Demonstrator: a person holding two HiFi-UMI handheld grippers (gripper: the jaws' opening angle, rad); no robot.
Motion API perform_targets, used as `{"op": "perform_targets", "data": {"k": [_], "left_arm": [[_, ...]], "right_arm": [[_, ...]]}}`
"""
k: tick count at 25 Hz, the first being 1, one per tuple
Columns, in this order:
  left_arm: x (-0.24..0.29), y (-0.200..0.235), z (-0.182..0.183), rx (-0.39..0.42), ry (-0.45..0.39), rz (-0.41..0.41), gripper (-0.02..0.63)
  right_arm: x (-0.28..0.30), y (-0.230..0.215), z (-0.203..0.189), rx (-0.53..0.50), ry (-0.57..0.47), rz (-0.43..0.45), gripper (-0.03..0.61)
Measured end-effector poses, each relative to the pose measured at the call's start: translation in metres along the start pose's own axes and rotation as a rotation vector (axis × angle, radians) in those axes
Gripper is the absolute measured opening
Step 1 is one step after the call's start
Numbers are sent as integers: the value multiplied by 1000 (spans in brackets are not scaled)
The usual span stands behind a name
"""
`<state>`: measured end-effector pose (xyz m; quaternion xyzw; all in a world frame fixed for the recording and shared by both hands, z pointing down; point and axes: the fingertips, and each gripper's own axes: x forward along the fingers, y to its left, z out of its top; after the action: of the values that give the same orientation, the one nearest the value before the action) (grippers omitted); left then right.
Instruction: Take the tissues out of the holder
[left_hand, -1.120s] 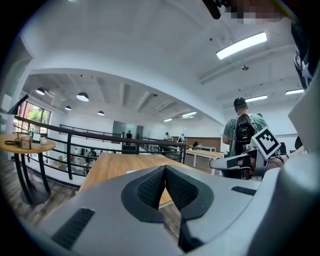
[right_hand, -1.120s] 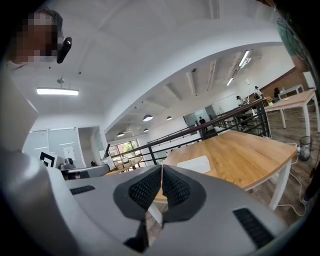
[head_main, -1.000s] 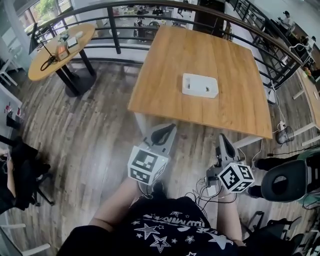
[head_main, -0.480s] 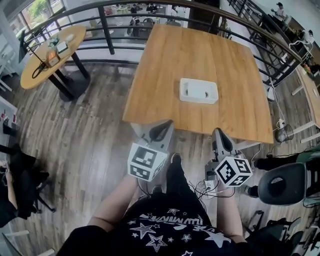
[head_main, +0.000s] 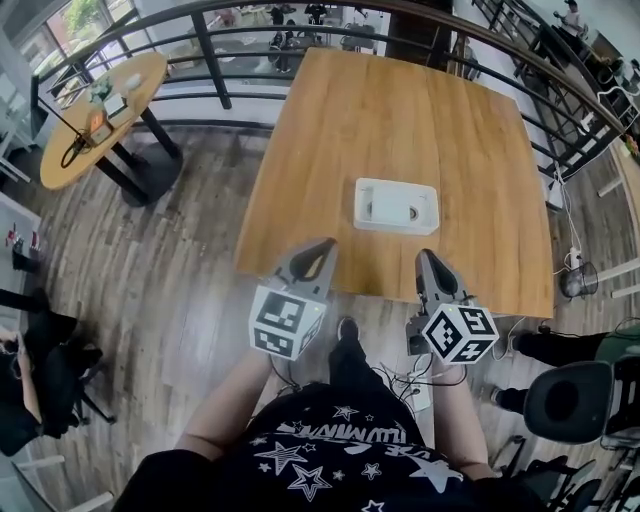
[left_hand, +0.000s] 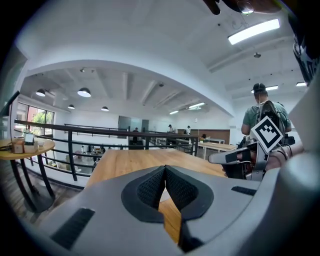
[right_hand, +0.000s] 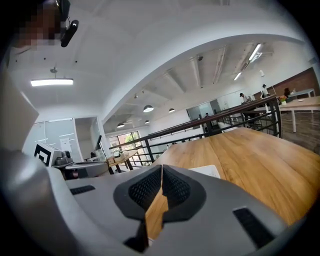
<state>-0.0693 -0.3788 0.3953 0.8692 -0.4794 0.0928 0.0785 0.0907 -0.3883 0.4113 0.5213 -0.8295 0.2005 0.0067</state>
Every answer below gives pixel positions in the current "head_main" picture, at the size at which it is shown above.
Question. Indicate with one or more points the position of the white metal frame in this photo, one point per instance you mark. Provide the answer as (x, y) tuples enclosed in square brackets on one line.
[(65, 495)]

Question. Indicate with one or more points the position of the white power strip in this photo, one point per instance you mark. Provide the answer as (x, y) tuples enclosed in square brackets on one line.
[(419, 399)]

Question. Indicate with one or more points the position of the small potted plant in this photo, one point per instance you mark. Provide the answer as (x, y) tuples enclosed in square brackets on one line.
[(101, 89)]

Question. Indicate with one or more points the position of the black stand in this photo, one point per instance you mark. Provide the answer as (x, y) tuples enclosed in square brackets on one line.
[(40, 107)]

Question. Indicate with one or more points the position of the window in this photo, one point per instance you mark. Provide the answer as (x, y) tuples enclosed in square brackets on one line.
[(75, 20)]

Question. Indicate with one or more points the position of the person's right black shoe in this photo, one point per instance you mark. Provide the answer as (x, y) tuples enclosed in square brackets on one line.
[(348, 329)]

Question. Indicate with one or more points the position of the person's black trousers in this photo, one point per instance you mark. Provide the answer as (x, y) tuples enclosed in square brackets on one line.
[(355, 365)]

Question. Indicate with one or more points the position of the white side table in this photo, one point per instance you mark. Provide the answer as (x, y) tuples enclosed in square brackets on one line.
[(12, 280)]

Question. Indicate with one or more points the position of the small red containers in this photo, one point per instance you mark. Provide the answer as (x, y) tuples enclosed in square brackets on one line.
[(25, 245)]

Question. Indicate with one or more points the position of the white tissue box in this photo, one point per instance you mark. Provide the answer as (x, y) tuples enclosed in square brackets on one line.
[(430, 220)]

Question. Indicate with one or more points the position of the person's right forearm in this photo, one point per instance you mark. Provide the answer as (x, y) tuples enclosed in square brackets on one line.
[(457, 420)]

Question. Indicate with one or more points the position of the black mesh waste basket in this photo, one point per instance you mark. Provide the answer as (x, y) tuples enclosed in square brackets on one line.
[(579, 281)]

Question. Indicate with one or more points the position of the person's left forearm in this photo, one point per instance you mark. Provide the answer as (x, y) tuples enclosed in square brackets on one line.
[(225, 405)]

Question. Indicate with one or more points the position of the round wooden table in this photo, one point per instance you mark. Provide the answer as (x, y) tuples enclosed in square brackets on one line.
[(125, 135)]

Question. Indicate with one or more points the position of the square wooden table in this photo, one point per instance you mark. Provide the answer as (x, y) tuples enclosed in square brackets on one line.
[(380, 125)]

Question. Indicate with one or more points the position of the black metal railing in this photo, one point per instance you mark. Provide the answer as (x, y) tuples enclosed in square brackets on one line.
[(210, 55)]

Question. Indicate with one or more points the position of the black star-print shirt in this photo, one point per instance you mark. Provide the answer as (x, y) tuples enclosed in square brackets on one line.
[(325, 465)]

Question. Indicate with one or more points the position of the small white round object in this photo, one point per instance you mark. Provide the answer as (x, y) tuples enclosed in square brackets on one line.
[(132, 81)]

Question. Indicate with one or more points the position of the grey-framed office chair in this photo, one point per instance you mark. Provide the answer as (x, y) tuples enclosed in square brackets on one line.
[(567, 402)]

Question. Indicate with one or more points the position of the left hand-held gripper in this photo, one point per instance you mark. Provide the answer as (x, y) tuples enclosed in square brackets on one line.
[(285, 322)]

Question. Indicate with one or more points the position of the long wooden desk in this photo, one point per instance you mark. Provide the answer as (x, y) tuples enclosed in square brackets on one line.
[(631, 190)]

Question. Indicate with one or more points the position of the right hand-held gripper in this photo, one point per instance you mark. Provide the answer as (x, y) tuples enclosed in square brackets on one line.
[(460, 335)]

